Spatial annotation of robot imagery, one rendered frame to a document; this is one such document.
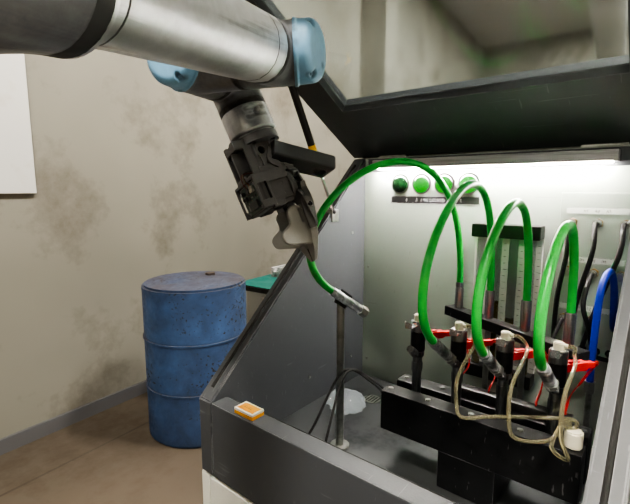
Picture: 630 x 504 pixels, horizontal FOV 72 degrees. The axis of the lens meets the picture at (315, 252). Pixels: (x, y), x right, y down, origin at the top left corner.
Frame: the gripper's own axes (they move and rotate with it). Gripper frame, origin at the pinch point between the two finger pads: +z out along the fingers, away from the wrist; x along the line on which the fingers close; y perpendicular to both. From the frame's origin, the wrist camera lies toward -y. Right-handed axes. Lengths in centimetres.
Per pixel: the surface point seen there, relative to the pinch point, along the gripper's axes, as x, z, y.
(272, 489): -18.8, 35.6, 15.4
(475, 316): 16.3, 17.0, -10.0
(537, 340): 22.5, 21.8, -12.0
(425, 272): 10.9, 9.2, -9.7
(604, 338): 9, 39, -50
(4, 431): -234, 23, 73
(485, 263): 18.0, 10.8, -14.1
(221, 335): -169, 21, -33
